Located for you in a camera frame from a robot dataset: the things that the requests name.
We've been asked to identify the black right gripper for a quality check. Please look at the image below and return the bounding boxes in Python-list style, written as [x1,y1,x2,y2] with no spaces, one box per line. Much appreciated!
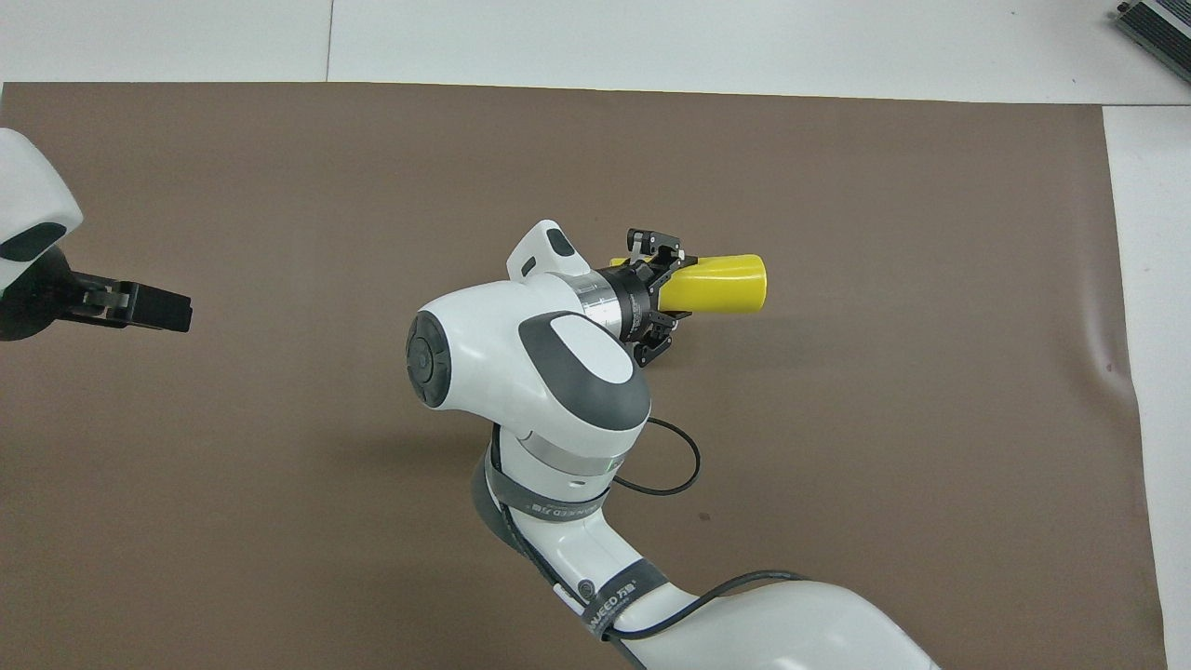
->
[597,227,697,369]

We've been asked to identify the grey ribbed metal device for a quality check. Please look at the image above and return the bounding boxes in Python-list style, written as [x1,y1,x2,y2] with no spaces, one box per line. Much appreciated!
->
[1112,0,1191,59]

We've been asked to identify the yellow squeeze bottle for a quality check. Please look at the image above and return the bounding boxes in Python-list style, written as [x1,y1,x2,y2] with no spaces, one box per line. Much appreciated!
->
[609,253,768,315]

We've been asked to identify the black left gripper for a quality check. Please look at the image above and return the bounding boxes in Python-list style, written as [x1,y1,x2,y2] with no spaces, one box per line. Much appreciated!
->
[0,249,194,342]

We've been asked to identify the brown paper mat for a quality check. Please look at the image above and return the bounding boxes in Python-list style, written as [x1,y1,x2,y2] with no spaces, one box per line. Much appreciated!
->
[0,82,1169,670]

